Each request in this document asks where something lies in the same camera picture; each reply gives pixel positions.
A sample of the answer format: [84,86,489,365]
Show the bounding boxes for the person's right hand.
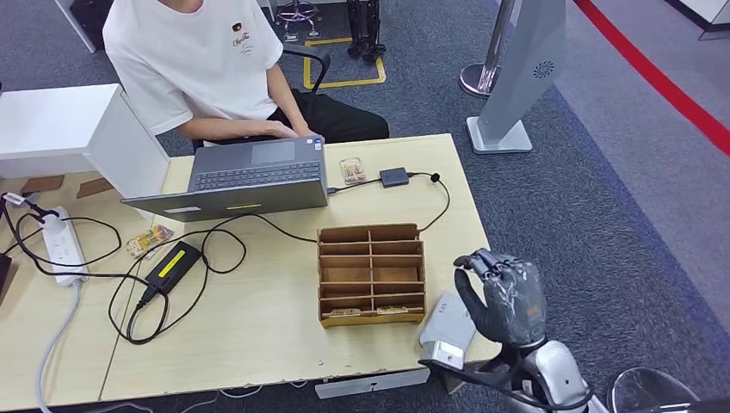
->
[262,120,300,140]

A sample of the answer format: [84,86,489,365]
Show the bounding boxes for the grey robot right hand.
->
[453,248,549,350]

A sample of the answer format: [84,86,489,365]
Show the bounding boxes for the person's left hand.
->
[290,118,321,139]

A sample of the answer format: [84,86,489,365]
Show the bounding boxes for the grey white card reader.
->
[420,287,479,350]

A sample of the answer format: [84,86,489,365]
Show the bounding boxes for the person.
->
[102,0,391,151]

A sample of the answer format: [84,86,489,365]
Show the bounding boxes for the grey laptop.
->
[121,134,331,224]

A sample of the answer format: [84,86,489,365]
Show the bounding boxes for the black office chair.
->
[281,45,332,96]

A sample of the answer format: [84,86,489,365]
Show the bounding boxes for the wooden table leg panel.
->
[443,373,475,396]

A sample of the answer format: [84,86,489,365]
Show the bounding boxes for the small black hub box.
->
[380,167,411,188]

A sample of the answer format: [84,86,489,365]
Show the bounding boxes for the black robot legs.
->
[346,0,387,65]

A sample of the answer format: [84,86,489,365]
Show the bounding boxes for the chrome stool base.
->
[276,0,322,42]

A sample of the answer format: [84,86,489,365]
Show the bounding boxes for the wooden divided organizer box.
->
[317,223,427,330]

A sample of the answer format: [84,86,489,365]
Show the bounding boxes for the black adapter with yellow label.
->
[143,241,204,296]

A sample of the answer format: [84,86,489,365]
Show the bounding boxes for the chrome stanchion pole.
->
[459,0,518,100]

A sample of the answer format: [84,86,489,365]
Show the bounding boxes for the brown cardboard piece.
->
[76,177,115,200]
[20,175,65,195]

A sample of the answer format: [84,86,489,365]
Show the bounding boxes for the black object under desk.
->
[68,0,113,36]

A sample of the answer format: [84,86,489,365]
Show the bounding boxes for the white cabinet box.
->
[0,83,171,220]

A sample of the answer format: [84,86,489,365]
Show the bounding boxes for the white desk leg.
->
[53,0,99,54]

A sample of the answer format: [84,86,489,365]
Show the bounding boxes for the grey kiosk stand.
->
[466,0,567,156]

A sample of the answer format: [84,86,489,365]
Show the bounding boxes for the white power strip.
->
[40,206,90,287]

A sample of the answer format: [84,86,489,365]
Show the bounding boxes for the black plug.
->
[25,204,61,225]

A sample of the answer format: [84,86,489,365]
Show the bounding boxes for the black box device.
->
[0,253,12,306]

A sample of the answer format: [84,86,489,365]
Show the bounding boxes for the white furniture piece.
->
[664,0,730,41]

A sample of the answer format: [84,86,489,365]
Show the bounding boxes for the short black hub cable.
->
[327,177,382,195]

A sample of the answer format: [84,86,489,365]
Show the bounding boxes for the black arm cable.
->
[418,359,594,413]

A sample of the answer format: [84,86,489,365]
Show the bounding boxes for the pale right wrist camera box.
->
[418,340,467,372]

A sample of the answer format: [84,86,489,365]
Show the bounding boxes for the black charger cord with bead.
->
[107,170,452,347]

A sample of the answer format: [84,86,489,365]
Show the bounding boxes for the white table frame bar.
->
[314,368,432,400]

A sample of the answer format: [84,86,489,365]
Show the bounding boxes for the black mains cord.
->
[0,194,171,347]

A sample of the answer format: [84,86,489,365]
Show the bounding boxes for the white cable under table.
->
[79,380,310,413]

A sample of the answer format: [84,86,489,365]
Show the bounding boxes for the grey power strip cable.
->
[34,281,84,413]

